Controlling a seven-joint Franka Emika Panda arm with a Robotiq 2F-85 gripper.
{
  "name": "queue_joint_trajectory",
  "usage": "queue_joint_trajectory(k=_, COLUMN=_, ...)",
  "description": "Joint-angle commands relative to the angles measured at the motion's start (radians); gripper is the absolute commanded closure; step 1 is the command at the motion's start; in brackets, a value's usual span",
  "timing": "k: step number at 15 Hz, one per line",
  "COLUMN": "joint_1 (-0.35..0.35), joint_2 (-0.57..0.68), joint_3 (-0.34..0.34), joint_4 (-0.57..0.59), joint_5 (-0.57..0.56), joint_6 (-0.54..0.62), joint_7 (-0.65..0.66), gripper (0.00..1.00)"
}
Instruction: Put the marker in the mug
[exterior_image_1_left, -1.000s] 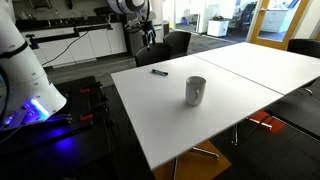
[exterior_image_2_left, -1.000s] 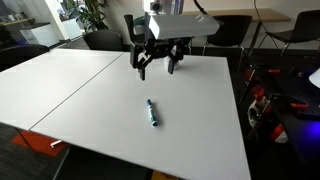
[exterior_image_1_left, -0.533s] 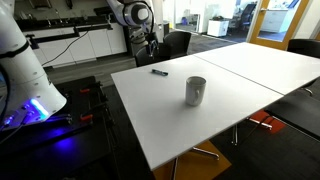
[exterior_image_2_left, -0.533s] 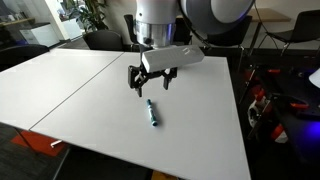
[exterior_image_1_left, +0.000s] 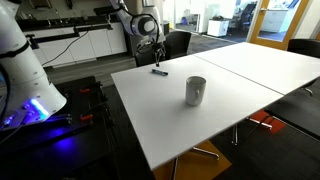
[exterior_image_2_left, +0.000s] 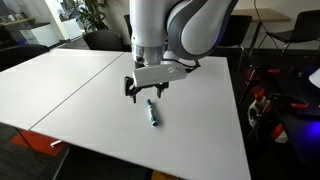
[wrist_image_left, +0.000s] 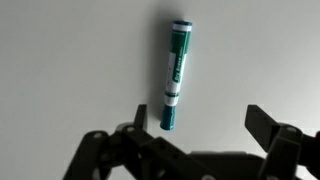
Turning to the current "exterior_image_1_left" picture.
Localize black camera mounting rail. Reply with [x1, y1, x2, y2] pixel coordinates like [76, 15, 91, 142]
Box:
[24, 22, 115, 50]

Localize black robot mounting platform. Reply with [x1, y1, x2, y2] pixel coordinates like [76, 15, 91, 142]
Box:
[0, 75, 116, 180]

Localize white ceramic mug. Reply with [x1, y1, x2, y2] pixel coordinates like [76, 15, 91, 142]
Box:
[184, 75, 208, 107]

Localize white kitchen cabinets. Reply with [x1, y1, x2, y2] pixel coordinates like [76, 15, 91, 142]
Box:
[23, 22, 129, 68]

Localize metal table leg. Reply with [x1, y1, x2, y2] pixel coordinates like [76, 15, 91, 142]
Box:
[169, 145, 221, 180]
[231, 114, 274, 147]

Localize white rolling cabinet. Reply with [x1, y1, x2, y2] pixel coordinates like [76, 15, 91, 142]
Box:
[206, 18, 231, 38]

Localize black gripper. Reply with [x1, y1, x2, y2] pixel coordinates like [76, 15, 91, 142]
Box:
[137, 35, 167, 68]

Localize black power cable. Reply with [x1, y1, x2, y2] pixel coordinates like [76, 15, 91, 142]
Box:
[41, 29, 90, 67]

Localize white drawer cabinet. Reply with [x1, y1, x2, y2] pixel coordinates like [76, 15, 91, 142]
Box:
[259, 7, 290, 34]

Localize black kitchen countertop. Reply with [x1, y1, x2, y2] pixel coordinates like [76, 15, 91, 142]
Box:
[15, 13, 122, 33]

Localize black marker pen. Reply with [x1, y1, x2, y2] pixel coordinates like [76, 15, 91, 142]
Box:
[151, 68, 170, 77]

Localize orange door frame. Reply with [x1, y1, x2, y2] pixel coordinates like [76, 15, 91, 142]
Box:
[247, 0, 312, 52]

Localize orange handled black clamp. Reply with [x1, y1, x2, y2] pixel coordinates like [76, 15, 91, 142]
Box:
[78, 101, 109, 123]
[78, 81, 104, 95]

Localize dark office chair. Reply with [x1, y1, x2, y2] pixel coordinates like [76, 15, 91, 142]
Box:
[237, 2, 258, 33]

